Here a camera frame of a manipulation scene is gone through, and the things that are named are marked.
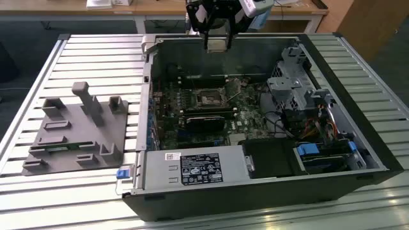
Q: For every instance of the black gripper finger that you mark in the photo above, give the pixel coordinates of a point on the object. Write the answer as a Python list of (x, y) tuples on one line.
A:
[(231, 40), (207, 40)]

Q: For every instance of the silver square CPU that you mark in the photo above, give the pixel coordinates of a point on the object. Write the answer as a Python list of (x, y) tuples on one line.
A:
[(219, 46)]

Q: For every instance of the CPU socket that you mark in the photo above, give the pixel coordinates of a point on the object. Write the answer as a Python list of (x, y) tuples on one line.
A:
[(210, 98)]

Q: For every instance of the RAM slot black latches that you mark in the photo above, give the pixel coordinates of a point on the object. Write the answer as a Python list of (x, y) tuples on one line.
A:
[(208, 107), (208, 113)]

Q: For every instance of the RAM slot white latches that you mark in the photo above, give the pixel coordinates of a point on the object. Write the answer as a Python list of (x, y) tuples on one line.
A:
[(208, 110), (208, 116)]

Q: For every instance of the pale blue teach pendant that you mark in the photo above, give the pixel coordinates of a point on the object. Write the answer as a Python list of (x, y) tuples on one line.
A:
[(259, 21)]

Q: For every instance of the white paper sheet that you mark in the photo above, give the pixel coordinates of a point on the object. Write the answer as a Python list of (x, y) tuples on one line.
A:
[(298, 2)]

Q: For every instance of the grey metal drive cage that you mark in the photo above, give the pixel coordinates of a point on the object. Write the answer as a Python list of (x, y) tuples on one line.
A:
[(284, 86)]

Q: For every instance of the white box dark label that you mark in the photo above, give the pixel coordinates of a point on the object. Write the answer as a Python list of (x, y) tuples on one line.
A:
[(123, 2)]

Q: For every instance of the green motherboard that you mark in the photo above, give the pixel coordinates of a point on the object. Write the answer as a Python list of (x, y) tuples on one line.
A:
[(252, 117)]

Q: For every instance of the black graphics card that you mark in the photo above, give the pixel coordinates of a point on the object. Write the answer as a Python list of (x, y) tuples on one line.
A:
[(204, 124)]

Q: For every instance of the plain white box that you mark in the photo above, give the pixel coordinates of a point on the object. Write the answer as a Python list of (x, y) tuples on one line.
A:
[(99, 4)]

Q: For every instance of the silver chipset heatsink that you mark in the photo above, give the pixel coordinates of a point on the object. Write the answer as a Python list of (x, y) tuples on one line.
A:
[(238, 139)]

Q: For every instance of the wooden cabinet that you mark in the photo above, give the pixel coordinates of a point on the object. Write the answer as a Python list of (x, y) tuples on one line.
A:
[(371, 24)]

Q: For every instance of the blue disk carrier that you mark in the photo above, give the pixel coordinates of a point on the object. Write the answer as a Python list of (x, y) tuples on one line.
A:
[(307, 149)]

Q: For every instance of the wooden desk white legs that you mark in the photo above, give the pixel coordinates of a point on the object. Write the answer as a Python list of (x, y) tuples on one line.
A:
[(49, 10)]

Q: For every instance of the silver power supply unit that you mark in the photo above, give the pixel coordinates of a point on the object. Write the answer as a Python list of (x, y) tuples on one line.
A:
[(157, 165)]

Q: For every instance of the grey plastic parts rack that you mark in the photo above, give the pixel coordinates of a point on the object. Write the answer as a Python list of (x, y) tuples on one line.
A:
[(81, 134)]

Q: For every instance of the small blue plastic clip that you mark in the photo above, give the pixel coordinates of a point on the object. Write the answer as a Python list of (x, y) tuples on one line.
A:
[(352, 146)]

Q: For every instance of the green RAM stick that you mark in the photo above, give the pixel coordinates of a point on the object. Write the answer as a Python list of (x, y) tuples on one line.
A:
[(75, 145)]

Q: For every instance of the blue case latch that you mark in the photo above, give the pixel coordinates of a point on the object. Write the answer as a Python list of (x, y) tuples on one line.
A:
[(125, 173)]

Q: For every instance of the black open PC case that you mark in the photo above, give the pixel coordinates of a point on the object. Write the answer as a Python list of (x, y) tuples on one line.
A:
[(224, 206)]

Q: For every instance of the white camera black bracket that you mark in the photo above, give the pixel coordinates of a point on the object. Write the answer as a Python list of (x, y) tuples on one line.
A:
[(198, 16)]

